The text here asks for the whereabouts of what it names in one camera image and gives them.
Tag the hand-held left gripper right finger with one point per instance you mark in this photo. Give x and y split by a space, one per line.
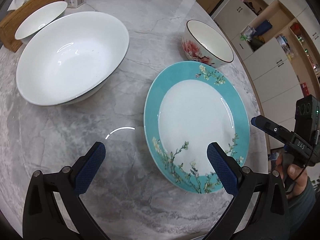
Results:
220 167

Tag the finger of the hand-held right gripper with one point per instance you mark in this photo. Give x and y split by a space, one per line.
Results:
271 128

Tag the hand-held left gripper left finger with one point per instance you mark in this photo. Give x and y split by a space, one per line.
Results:
91 165

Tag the teal floral plate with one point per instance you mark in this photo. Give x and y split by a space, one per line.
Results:
195 115

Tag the large white bowl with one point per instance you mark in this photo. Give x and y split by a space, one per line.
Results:
72 57

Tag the pink floral bowl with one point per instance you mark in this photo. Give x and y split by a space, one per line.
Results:
195 50

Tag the small white bowl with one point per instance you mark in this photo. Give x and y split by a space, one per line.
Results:
42 17

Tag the person's right forearm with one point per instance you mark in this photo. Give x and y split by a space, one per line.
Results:
303 205

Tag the person's right hand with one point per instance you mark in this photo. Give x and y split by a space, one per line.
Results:
295 171

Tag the beige storage cabinet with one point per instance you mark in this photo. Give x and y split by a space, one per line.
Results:
272 80

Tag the green plant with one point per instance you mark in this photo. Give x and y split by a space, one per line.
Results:
252 41

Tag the blue bag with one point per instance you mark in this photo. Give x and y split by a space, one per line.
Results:
263 26

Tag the wooden tissue box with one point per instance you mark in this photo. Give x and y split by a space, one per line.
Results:
30 7

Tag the white tissue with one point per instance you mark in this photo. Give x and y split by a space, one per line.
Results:
20 1

